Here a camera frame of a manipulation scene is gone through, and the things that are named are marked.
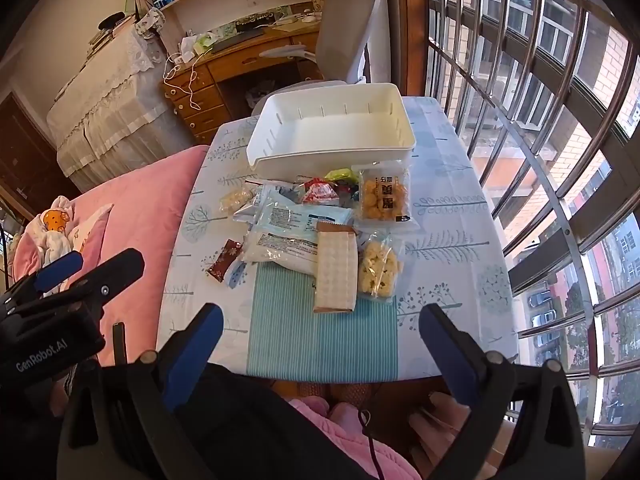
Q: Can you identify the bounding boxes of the metal window grille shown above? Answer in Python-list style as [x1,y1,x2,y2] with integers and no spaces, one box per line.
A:
[425,0,639,450]

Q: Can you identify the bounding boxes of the red snack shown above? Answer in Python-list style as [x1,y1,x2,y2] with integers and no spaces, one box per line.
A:
[302,178,340,206]

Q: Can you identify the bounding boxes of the white plastic storage bin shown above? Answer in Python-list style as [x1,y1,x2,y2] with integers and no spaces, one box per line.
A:
[246,84,416,180]

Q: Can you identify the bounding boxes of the white charging cable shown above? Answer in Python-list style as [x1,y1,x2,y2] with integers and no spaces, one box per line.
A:
[162,49,212,112]

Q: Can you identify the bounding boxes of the wooden desk with drawers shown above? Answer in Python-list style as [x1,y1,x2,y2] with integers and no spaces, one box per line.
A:
[160,23,322,144]

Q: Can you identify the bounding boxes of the green candy pack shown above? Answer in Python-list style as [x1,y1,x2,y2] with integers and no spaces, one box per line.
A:
[323,168,358,186]

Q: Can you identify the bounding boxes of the grey office chair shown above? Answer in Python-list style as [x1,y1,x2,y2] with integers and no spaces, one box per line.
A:
[259,0,380,86]

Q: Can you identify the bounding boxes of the dark red small candy pack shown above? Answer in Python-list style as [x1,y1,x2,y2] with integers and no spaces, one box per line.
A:
[207,240,243,283]

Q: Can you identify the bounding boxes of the orange puff snack bag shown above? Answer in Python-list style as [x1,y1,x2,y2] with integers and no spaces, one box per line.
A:
[352,160,419,233]

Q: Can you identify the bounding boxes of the rice cracker clear bag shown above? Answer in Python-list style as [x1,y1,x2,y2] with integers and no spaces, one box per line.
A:
[358,231,405,302]

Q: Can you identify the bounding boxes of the pink bed blanket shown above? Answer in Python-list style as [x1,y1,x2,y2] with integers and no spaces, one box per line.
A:
[12,144,211,369]

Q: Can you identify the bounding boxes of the lace covered cabinet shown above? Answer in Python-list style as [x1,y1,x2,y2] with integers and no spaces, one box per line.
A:
[47,26,195,192]

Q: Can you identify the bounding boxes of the tree pattern tablecloth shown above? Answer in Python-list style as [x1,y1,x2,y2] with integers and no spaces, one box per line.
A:
[157,98,518,380]

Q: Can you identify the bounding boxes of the cartoon baby clothes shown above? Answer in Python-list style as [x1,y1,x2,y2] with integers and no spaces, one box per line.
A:
[14,195,113,285]

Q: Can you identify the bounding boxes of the brown paper biscuit pack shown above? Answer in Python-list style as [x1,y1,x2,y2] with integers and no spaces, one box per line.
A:
[312,222,358,313]

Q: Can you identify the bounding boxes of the small pale cracker bag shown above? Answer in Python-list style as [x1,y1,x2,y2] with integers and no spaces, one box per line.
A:
[219,184,255,216]

